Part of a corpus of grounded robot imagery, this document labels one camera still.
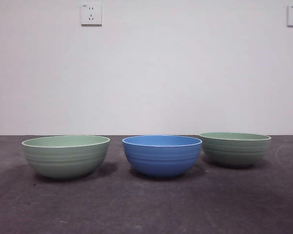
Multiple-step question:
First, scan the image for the blue ribbed bowl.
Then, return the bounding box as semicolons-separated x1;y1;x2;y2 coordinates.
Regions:
122;135;203;178

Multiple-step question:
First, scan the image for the green ribbed bowl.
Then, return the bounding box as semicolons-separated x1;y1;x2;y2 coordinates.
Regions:
21;135;111;181
199;132;272;169

